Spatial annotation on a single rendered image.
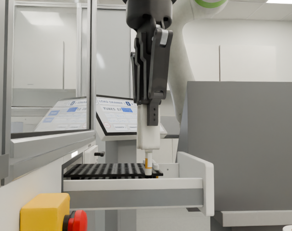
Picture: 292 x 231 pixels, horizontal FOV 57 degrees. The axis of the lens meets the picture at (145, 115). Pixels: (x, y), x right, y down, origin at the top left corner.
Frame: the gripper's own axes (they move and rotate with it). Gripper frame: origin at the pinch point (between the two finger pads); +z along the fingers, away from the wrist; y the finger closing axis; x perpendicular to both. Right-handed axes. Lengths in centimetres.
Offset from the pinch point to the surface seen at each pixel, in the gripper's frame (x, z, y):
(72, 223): -11.6, 12.6, 3.6
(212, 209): 17.5, 16.8, -8.7
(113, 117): 20, -7, -109
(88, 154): -2.7, 8.2, -46.5
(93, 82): 3, -20, -76
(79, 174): -8.0, 10.4, -21.6
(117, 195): -1.0, 14.1, -15.3
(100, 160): 26, 25, -184
